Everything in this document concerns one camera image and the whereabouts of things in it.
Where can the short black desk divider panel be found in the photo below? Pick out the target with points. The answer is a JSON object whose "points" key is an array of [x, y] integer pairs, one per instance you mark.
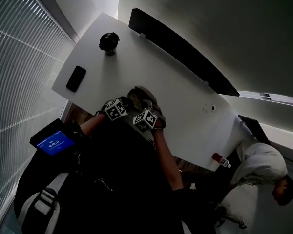
{"points": [[256, 129]]}

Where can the ribbed glass partition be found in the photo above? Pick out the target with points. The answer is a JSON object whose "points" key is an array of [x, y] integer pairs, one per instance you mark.
{"points": [[19, 69]]}

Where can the black smartphone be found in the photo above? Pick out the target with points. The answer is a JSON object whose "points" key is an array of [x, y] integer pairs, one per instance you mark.
{"points": [[76, 79]]}

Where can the white round desk grommet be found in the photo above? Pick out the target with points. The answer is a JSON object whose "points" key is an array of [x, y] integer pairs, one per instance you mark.
{"points": [[213, 108]]}

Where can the beige glasses case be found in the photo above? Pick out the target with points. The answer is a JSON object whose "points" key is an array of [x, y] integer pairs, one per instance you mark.
{"points": [[141, 93]]}

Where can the person's right forearm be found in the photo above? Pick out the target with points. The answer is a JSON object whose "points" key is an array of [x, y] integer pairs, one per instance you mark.
{"points": [[166, 158]]}

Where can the red drink bottle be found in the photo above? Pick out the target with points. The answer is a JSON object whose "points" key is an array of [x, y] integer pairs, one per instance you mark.
{"points": [[219, 159]]}

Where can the person's black clothing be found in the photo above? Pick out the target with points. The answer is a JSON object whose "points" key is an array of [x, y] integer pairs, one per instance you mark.
{"points": [[117, 184]]}

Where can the black device with blue screen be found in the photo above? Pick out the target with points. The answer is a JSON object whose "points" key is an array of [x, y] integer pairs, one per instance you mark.
{"points": [[52, 140]]}

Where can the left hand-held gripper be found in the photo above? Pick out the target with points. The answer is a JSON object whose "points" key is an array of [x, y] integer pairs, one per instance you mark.
{"points": [[116, 110]]}

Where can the person's left forearm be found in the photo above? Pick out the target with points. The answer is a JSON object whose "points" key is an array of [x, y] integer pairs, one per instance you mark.
{"points": [[92, 123]]}

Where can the long black desk divider panel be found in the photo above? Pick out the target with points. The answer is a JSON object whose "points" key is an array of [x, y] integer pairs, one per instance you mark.
{"points": [[180, 50]]}

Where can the white divider clip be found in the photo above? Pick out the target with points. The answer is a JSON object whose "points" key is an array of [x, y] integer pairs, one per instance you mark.
{"points": [[204, 82], [142, 35]]}

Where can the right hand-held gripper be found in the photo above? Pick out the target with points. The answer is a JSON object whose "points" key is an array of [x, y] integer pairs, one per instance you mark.
{"points": [[145, 121]]}

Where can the black round cup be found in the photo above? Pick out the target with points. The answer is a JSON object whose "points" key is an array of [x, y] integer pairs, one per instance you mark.
{"points": [[108, 42]]}

